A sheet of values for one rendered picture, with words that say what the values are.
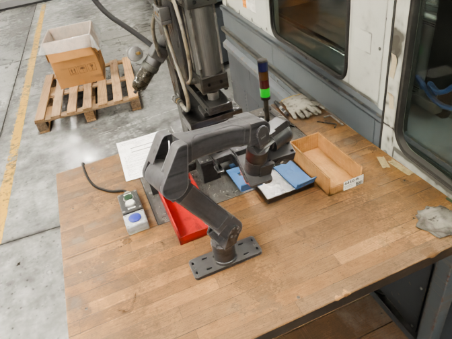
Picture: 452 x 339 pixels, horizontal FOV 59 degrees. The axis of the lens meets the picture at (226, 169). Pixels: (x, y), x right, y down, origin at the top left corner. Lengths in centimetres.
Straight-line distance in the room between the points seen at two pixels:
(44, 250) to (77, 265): 157
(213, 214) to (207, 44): 51
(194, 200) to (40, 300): 176
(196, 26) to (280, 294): 76
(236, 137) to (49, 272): 196
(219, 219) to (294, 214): 32
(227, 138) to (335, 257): 45
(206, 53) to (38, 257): 196
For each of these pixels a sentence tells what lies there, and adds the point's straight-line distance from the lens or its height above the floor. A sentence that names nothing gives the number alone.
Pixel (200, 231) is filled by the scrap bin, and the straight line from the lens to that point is 120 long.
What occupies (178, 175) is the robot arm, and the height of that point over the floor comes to 127.
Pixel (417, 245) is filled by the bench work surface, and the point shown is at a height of 90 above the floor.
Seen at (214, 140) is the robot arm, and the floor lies 130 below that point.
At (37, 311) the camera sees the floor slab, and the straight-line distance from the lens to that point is 253.
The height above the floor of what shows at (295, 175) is 92.
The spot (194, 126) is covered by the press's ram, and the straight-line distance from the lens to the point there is 128.
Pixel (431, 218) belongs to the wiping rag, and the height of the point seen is 92.
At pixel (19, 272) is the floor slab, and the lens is 280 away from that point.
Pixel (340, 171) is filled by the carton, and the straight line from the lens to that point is 141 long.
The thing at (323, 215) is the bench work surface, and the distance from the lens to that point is 125.
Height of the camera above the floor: 176
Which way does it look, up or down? 36 degrees down
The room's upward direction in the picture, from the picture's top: 10 degrees counter-clockwise
